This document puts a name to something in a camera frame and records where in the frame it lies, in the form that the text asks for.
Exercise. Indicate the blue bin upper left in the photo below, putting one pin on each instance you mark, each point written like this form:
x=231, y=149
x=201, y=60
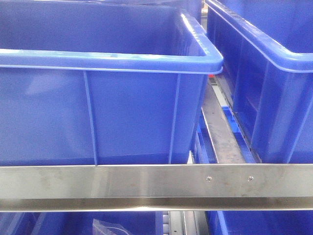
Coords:
x=100, y=83

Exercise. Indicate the blue bin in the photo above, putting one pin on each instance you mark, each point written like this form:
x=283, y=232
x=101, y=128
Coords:
x=78, y=223
x=260, y=222
x=100, y=83
x=267, y=77

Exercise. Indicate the blue bin lower right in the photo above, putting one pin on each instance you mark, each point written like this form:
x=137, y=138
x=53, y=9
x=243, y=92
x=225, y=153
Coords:
x=260, y=222

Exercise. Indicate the clear plastic bag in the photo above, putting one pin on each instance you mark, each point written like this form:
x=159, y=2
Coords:
x=105, y=228

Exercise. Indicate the blue bin upper right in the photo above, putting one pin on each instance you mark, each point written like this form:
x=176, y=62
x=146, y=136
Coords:
x=267, y=77

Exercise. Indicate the blue bin lower left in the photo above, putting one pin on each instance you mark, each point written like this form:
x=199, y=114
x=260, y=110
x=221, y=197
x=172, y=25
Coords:
x=78, y=223

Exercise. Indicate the steel divider rail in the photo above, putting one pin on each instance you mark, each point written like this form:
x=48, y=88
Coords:
x=228, y=143

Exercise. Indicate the steel shelf front rail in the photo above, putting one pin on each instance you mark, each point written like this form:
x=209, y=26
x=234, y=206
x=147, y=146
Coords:
x=175, y=187

